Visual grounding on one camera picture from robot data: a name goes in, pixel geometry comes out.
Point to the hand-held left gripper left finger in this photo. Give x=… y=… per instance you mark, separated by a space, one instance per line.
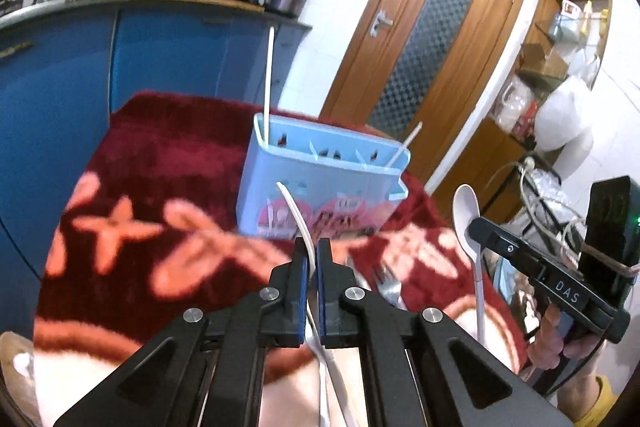
x=301 y=302

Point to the cardboard box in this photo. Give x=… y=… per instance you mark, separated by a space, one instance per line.
x=537 y=57

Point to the white plastic fork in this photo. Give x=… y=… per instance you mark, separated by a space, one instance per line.
x=300 y=222

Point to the wooden door with glass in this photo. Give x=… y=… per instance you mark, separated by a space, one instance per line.
x=360 y=72

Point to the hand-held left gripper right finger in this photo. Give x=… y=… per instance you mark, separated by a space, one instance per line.
x=322 y=302

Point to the blue kitchen base cabinets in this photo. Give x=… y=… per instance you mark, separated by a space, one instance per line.
x=60 y=107

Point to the white plastic spoon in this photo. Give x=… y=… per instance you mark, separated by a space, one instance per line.
x=467 y=207

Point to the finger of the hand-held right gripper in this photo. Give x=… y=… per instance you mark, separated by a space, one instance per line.
x=505 y=242

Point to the light blue utensil holder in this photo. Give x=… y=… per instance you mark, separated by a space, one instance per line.
x=325 y=187

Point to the red floral blanket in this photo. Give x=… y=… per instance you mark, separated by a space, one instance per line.
x=150 y=167

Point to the steel fork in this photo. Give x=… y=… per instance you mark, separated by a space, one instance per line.
x=387 y=287

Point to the white plastic bag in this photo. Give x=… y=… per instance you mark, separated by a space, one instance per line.
x=565 y=117

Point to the person's right forearm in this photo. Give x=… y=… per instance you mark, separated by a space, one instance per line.
x=595 y=402

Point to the person's right hand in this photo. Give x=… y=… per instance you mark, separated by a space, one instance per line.
x=545 y=352

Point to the white chopstick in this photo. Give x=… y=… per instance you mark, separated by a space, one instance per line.
x=407 y=144
x=269 y=82

